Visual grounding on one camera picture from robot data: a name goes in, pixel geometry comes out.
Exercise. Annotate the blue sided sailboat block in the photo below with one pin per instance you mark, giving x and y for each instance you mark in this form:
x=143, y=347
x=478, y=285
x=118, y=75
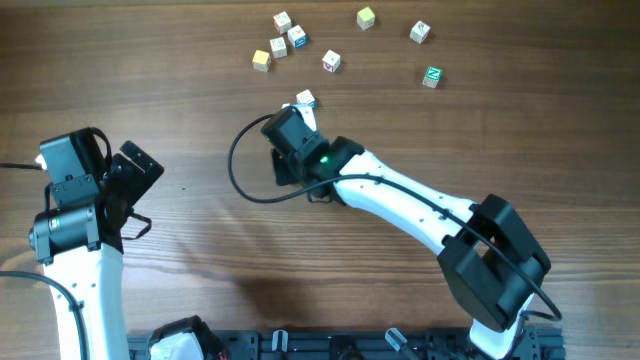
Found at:
x=297, y=36

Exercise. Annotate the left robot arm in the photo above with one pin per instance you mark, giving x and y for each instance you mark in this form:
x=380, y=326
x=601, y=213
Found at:
x=87, y=291

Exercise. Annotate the white block far right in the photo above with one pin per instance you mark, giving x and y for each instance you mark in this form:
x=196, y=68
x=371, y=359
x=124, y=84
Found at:
x=419, y=32

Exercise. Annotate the key picture red A block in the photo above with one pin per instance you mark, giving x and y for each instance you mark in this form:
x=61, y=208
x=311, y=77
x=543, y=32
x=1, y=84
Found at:
x=331, y=61

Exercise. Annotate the ball picture blue block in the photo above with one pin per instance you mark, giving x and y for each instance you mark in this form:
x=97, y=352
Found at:
x=306, y=98

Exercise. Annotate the red sided block top left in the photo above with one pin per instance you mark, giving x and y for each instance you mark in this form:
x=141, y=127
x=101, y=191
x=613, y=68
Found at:
x=282, y=22

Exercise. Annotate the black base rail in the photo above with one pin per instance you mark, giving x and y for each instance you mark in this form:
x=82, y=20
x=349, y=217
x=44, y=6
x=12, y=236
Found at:
x=440, y=343

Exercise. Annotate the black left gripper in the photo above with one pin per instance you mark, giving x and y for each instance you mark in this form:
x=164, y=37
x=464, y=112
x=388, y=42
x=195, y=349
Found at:
x=139, y=182

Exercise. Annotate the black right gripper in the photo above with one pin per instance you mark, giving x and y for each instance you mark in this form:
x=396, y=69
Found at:
x=283, y=174

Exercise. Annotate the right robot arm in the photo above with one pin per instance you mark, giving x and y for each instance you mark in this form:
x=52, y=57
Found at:
x=490, y=260

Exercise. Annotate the yellow green top block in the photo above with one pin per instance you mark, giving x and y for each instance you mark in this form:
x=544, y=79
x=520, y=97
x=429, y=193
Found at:
x=365, y=18

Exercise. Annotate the green N letter block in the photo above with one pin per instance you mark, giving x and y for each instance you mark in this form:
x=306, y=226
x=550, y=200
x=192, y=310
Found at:
x=432, y=77

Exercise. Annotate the snail picture wooden block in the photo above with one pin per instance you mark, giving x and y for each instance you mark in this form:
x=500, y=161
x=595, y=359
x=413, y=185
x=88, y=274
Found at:
x=278, y=47

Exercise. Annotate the yellow top letter block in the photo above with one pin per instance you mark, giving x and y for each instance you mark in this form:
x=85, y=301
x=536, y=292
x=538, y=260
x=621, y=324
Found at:
x=261, y=60

